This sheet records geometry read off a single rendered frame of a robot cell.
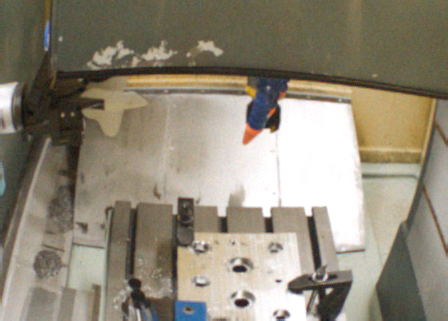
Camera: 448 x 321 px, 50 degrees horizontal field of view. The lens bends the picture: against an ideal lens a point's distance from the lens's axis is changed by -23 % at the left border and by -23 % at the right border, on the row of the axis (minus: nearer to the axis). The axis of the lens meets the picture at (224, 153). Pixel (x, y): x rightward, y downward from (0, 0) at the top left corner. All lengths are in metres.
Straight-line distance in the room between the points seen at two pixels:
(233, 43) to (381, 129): 1.71
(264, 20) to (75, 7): 0.13
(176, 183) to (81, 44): 1.36
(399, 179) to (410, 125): 0.22
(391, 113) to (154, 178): 0.87
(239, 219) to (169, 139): 0.54
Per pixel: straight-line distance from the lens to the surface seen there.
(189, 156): 1.77
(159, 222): 1.31
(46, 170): 1.90
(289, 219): 1.34
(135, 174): 1.74
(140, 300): 0.58
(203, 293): 1.02
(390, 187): 2.08
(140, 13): 0.37
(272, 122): 0.77
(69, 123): 0.75
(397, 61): 0.41
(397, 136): 2.11
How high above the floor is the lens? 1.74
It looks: 33 degrees down
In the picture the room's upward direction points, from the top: 4 degrees clockwise
